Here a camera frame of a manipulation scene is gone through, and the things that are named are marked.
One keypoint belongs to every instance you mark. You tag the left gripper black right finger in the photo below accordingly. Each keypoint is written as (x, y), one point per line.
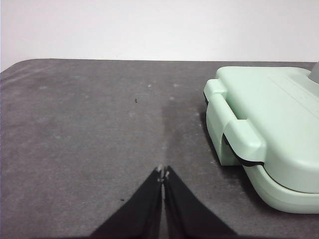
(189, 214)

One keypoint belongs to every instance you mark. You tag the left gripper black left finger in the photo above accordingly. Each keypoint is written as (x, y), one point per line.
(139, 214)

